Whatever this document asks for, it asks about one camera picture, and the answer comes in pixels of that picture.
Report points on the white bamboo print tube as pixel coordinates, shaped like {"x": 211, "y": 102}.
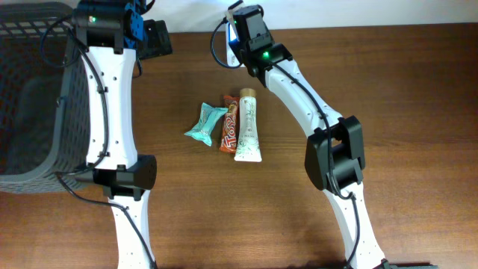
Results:
{"x": 248, "y": 148}

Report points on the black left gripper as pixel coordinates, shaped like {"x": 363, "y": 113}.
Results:
{"x": 159, "y": 39}

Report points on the teal wet wipes packet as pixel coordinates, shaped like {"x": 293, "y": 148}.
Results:
{"x": 207, "y": 120}

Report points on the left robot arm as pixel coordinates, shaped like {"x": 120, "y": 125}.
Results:
{"x": 113, "y": 38}

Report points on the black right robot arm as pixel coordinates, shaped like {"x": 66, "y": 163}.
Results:
{"x": 334, "y": 155}

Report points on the white barcode scanner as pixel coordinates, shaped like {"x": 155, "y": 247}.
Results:
{"x": 232, "y": 60}

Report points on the dark grey plastic basket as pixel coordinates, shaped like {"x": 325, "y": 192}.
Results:
{"x": 45, "y": 125}

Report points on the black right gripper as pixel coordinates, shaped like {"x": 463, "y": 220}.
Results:
{"x": 246, "y": 15}

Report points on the red orange chocolate bar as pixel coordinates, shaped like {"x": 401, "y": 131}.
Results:
{"x": 229, "y": 139}

